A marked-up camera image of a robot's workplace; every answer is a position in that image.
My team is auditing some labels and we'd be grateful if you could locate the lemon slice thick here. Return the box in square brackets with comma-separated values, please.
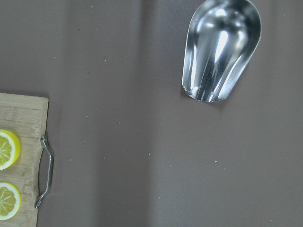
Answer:
[0, 129, 21, 170]

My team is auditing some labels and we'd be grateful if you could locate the lemon slice thin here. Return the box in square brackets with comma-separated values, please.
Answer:
[0, 182, 21, 220]

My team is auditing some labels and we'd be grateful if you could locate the steel scoop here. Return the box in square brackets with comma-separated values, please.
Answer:
[181, 0, 262, 103]

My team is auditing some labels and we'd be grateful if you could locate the bamboo cutting board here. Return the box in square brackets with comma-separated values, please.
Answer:
[0, 93, 53, 227]

